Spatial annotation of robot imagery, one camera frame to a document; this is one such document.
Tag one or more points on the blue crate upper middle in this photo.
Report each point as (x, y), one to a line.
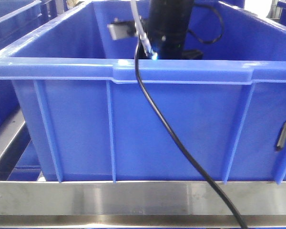
(89, 120)

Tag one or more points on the stainless steel shelf rail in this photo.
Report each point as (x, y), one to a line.
(139, 204)

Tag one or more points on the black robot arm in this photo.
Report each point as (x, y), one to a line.
(167, 25)

